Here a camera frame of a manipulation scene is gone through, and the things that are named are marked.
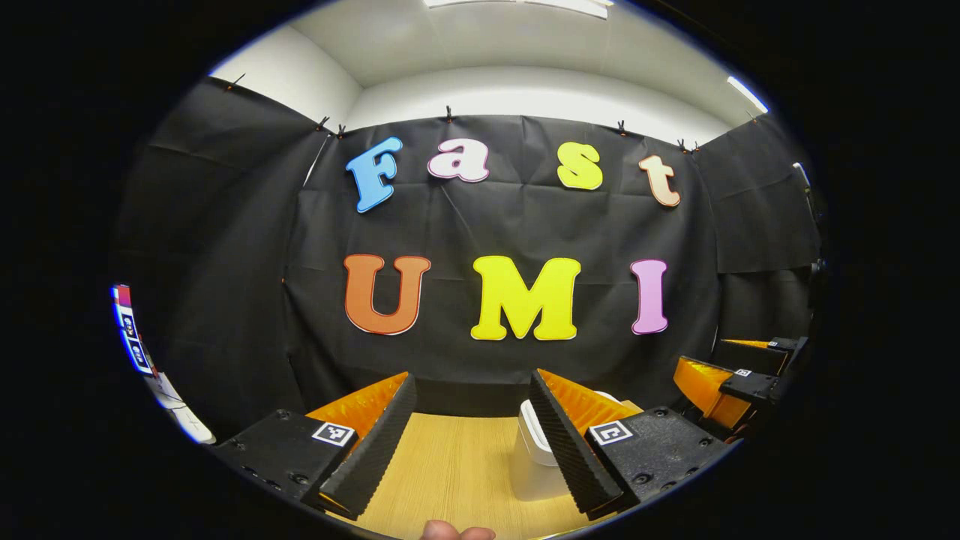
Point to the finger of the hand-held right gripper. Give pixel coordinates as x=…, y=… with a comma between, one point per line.
x=757, y=388
x=750, y=356

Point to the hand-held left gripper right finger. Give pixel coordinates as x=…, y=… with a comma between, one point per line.
x=574, y=454

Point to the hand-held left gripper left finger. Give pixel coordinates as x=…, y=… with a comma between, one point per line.
x=375, y=450

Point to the white desktop garbage bin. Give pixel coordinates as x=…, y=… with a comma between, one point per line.
x=532, y=450

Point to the ceiling light panel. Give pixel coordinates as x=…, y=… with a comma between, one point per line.
x=517, y=4
x=746, y=94

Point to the white side table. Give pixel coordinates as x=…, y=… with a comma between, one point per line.
x=180, y=416

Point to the computer monitor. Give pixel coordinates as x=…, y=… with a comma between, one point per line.
x=131, y=330

